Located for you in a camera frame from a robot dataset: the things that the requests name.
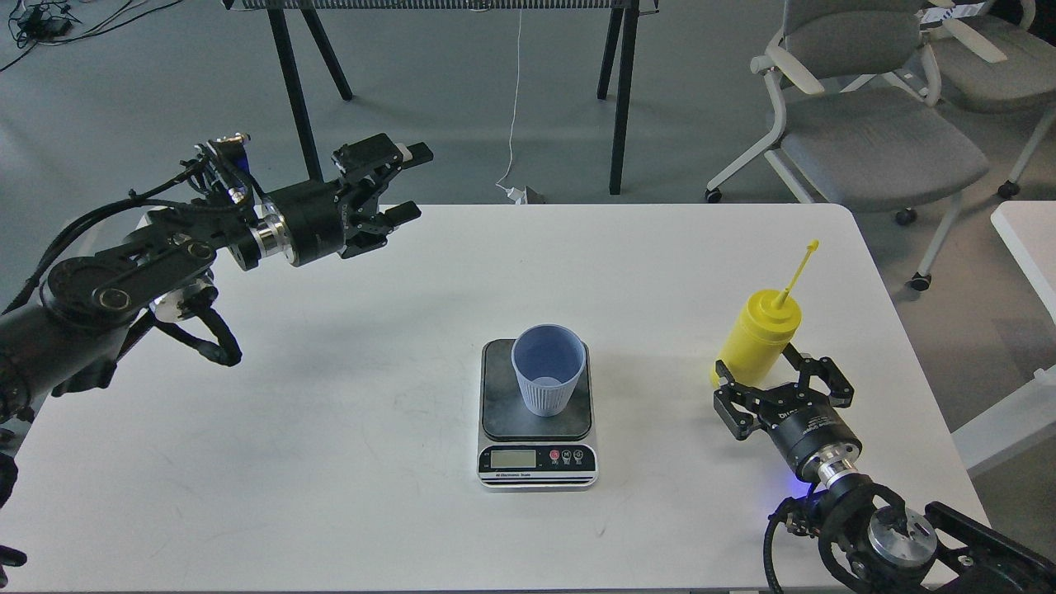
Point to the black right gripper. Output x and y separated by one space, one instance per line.
802 422

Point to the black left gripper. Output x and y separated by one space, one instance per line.
303 221

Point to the yellow squeeze bottle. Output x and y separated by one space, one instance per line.
765 326

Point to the blue plastic cup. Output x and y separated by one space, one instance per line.
548 361

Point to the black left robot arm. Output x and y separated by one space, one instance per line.
145 262

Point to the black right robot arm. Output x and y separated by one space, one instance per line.
868 538

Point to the digital kitchen scale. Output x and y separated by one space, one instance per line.
519 450

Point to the grey office chair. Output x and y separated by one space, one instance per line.
853 88
996 57

